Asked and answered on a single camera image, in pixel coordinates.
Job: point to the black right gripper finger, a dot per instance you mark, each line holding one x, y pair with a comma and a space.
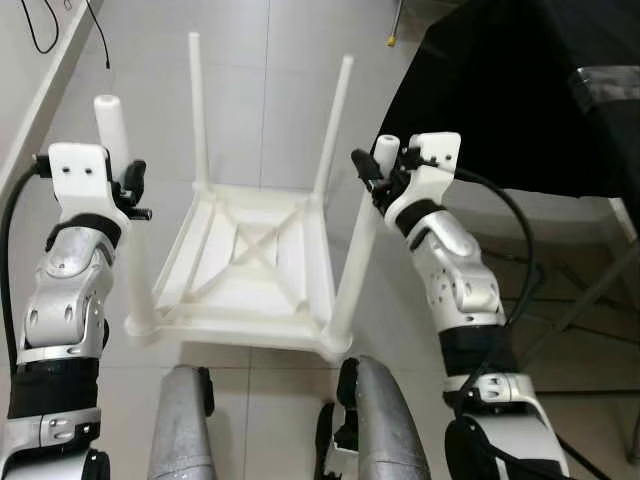
368, 170

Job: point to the white plastic children table top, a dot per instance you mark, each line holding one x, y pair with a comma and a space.
250, 270

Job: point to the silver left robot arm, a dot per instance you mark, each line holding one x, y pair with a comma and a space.
65, 290

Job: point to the clear tape cross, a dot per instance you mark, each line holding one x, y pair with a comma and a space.
610, 85

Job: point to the silver left robot leg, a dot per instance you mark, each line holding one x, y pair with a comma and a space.
182, 430

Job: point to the silver robot leg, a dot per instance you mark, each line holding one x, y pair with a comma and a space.
182, 430
385, 430

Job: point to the silver right robot leg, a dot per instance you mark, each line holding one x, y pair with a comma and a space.
385, 430

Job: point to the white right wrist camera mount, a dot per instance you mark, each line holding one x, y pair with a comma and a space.
430, 160

